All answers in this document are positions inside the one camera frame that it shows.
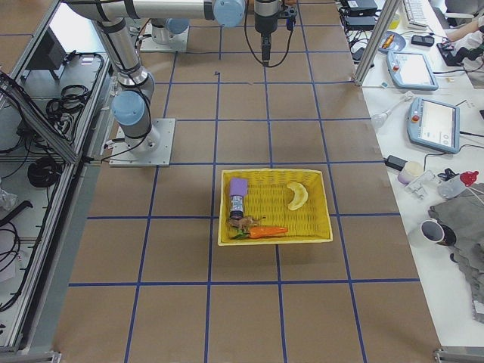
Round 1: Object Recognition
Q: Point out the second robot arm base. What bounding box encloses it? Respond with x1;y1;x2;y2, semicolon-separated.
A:
150;18;190;45

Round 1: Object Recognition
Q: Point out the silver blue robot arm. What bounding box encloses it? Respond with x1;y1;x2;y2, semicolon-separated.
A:
67;1;296;156

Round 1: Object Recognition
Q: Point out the purple capped bottle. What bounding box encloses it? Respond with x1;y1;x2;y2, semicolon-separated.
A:
229;178;248;219

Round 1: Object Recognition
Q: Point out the yellow woven basket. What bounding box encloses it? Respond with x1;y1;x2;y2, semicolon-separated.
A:
218;169;333;246

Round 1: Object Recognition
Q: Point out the brown toy animal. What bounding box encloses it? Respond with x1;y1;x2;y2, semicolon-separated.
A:
228;216;264;232

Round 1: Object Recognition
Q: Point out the orange toy carrot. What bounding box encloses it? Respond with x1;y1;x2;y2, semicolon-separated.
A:
233;226;288;239

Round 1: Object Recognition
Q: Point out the yellow toy banana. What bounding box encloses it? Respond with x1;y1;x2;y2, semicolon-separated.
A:
287;181;309;211

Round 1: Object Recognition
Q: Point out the black power adapter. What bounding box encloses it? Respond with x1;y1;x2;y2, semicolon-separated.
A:
384;155;408;172

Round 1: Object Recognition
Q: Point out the clear plastic packaging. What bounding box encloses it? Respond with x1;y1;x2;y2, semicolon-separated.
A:
405;170;440;200

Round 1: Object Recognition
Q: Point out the white black mug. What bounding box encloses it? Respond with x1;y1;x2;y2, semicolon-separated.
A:
420;219;457;247

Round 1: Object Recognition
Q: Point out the far teach pendant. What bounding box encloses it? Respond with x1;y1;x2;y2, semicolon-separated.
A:
386;51;439;91

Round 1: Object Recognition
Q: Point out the teach pendant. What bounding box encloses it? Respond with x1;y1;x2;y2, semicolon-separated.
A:
386;51;439;91
407;97;461;154

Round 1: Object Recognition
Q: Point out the near teach pendant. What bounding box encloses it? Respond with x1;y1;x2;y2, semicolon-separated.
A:
407;97;461;154

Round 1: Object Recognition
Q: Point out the grey folded cloth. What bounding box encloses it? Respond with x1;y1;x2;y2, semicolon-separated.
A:
428;194;483;322

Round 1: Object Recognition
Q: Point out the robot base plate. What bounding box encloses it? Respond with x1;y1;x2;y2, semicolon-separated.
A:
109;118;176;167

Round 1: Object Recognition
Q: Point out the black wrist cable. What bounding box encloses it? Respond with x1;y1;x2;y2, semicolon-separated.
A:
244;7;295;69

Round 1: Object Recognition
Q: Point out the black cable loop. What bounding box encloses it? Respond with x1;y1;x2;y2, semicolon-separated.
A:
27;154;57;189

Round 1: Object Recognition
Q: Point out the aluminium frame post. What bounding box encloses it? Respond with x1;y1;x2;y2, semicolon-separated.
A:
354;0;400;86

